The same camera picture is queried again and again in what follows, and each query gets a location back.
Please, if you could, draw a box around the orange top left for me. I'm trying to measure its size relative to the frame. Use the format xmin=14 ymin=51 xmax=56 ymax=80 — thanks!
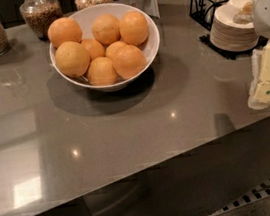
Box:
xmin=48 ymin=17 xmax=83 ymax=48

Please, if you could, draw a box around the orange top middle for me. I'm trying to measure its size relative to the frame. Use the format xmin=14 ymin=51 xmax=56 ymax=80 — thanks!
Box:
xmin=91 ymin=14 xmax=120 ymax=46

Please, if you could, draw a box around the middle glass cereal jar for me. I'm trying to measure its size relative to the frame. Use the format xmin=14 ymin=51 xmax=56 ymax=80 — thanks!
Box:
xmin=19 ymin=0 xmax=62 ymax=40

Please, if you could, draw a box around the orange partly hidden centre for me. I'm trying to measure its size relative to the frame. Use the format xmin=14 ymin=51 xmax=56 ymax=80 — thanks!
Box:
xmin=105 ymin=40 xmax=126 ymax=59

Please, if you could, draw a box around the orange front left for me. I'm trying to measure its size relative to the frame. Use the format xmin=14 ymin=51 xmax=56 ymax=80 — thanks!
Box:
xmin=55 ymin=41 xmax=91 ymax=78

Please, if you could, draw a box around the white ceramic bowl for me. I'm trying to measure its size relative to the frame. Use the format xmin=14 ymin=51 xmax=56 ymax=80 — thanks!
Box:
xmin=49 ymin=3 xmax=160 ymax=92

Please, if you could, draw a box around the orange top right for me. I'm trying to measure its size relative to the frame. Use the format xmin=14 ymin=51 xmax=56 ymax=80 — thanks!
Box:
xmin=119 ymin=11 xmax=149 ymax=46

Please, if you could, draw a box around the small orange centre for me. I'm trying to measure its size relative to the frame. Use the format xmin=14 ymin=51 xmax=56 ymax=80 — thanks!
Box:
xmin=81 ymin=38 xmax=105 ymax=60

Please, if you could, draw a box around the stack of white plates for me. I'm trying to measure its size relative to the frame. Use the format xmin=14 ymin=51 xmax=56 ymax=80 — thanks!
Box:
xmin=209 ymin=0 xmax=259 ymax=52

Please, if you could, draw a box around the orange front right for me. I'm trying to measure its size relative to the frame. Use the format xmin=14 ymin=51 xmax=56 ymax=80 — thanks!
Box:
xmin=112 ymin=44 xmax=147 ymax=79

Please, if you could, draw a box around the orange front middle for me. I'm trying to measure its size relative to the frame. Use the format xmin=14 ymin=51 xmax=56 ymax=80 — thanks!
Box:
xmin=87 ymin=57 xmax=118 ymax=86

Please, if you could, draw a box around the black wire rack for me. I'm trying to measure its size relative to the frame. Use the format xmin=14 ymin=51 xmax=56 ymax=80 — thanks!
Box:
xmin=189 ymin=0 xmax=267 ymax=60

